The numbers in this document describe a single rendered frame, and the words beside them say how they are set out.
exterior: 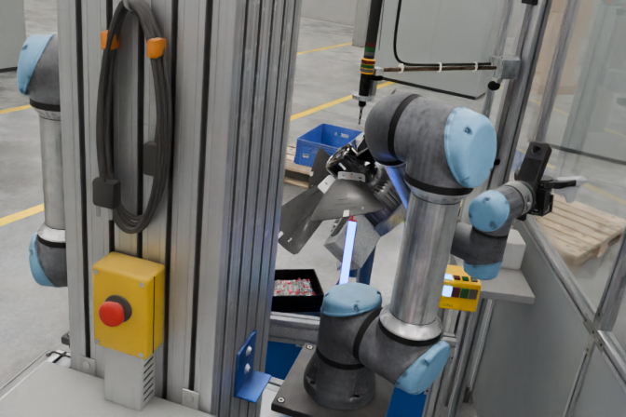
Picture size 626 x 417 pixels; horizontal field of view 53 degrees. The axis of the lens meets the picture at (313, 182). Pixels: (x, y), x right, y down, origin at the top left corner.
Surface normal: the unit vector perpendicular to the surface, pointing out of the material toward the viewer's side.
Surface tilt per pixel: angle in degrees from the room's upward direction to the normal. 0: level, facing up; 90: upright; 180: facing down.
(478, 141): 82
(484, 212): 90
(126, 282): 90
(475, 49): 90
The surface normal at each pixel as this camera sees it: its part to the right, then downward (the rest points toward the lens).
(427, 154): -0.68, 0.21
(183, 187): -0.30, 0.32
